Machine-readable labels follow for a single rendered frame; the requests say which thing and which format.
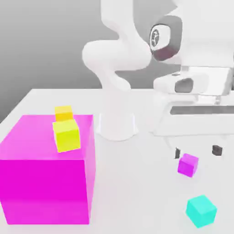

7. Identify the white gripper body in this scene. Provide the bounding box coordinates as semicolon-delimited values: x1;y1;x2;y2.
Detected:
149;104;234;137

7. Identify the small purple cube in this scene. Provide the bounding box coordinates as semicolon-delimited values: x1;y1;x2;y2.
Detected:
177;153;199;178

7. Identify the small cyan cube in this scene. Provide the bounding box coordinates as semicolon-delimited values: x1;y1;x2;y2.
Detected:
185;194;218;229

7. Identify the small yellow cube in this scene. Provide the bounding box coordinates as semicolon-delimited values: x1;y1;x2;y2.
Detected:
52;118;81;154

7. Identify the small orange cube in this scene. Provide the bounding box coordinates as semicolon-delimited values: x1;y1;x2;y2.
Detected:
54;105;74;122

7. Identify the large magenta box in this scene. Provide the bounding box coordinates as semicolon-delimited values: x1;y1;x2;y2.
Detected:
0;114;97;225

